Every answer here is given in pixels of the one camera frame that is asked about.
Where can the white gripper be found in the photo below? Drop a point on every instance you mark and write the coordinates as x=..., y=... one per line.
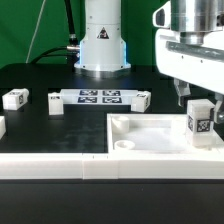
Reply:
x=199, y=65

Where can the white square tabletop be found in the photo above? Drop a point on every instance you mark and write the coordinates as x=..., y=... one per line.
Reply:
x=153, y=134

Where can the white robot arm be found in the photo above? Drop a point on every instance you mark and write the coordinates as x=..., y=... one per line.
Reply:
x=189, y=44

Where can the white U-shaped obstacle fence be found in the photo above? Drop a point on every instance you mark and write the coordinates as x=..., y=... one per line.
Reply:
x=111, y=166

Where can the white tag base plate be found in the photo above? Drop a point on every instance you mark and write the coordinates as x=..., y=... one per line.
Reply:
x=97, y=97

